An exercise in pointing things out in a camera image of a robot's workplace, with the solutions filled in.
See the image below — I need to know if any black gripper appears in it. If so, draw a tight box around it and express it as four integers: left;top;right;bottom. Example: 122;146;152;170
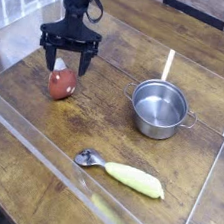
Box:
40;19;102;76

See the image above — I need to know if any clear acrylic front barrier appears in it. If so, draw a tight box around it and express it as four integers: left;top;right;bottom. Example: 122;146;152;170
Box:
0;96;143;224

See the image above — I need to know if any black strip on table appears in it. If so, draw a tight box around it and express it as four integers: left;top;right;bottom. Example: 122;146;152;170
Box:
162;0;224;30

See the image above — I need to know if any spoon with yellow handle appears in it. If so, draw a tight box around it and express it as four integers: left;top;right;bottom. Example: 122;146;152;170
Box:
74;148;165;199

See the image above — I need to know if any red white toy mushroom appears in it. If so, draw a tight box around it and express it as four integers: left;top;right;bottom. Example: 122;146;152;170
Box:
48;57;77;100

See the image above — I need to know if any black cable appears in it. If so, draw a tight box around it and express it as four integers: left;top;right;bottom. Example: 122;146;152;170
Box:
83;0;106;26

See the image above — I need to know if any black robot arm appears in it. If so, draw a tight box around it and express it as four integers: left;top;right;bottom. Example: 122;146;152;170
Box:
40;0;103;76

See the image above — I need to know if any silver metal pot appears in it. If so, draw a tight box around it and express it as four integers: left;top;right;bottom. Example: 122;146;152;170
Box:
123;79;197;140

